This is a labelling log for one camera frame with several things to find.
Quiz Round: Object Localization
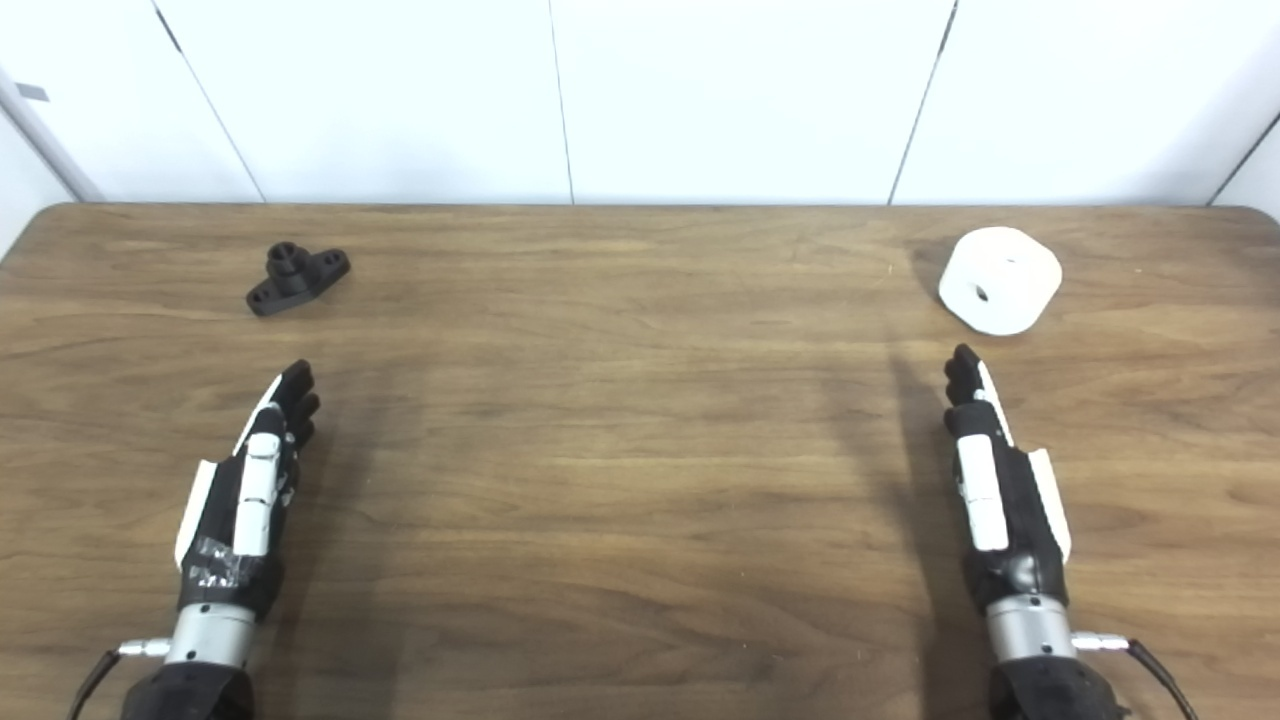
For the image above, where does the black flanged holder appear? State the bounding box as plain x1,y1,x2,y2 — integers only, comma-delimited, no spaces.
246,242,352,318

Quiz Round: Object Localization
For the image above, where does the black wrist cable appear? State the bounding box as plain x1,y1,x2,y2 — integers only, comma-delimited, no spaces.
68,638,173,720
1072,631,1201,720

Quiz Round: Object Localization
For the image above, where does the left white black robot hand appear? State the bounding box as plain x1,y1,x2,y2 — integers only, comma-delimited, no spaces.
175,360,322,621

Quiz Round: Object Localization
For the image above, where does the round white plastic piece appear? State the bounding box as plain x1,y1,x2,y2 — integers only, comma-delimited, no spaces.
938,227,1063,336

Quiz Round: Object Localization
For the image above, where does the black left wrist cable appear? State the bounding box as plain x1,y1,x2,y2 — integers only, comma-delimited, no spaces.
68,638,173,720

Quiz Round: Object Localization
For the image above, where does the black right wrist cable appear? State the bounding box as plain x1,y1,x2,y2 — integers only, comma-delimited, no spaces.
1072,631,1201,720

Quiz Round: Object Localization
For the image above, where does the grey wall corner strip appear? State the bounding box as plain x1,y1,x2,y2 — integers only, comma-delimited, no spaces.
0,68,106,204

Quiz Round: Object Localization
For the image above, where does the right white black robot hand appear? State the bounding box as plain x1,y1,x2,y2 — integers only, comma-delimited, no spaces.
943,344,1073,613

